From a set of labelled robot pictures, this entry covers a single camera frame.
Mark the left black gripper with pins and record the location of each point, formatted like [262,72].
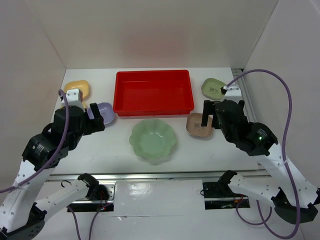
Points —
[96,124]

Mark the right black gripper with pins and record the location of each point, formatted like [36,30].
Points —
[208,108]

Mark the brown square plate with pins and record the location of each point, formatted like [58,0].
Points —
[194,126]

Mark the green scalloped bowl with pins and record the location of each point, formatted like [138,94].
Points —
[153,140]

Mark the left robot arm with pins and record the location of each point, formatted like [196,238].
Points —
[22,215]

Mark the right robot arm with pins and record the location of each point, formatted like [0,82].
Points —
[291,195]

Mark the red plastic bin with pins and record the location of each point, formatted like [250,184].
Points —
[153,93]

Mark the purple square plate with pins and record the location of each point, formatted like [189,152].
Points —
[106,111]

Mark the green square plate far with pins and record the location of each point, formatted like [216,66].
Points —
[211,88]

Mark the yellow square plate far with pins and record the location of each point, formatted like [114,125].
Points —
[82,85]

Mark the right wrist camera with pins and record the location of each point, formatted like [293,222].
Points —
[231,93]

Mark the aluminium rail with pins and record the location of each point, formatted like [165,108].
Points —
[158,176]

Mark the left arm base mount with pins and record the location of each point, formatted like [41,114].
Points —
[103,201]

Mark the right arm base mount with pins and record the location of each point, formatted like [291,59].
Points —
[218,196]

